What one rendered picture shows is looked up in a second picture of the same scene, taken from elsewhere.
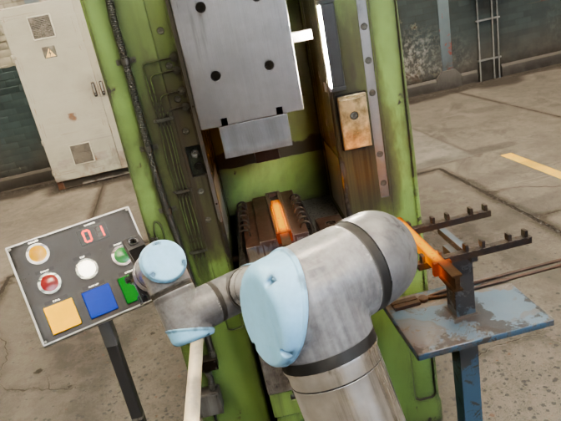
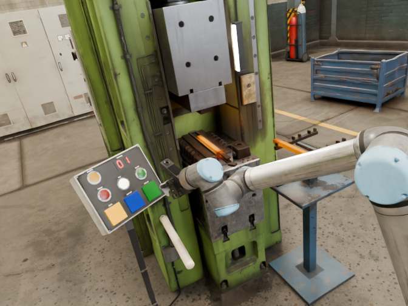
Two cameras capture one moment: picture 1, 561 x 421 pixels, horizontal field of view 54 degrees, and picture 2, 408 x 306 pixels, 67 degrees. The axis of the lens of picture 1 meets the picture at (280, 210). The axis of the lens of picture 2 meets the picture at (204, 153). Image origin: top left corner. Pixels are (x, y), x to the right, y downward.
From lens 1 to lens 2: 0.58 m
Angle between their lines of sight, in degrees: 17
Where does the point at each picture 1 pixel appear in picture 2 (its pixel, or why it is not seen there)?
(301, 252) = (396, 146)
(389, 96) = (263, 74)
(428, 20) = not seen: hidden behind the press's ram
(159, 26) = (146, 35)
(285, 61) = (224, 56)
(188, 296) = (226, 187)
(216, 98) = (187, 78)
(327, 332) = not seen: outside the picture
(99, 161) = (16, 124)
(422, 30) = not seen: hidden behind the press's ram
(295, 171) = (201, 119)
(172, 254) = (216, 165)
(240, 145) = (199, 104)
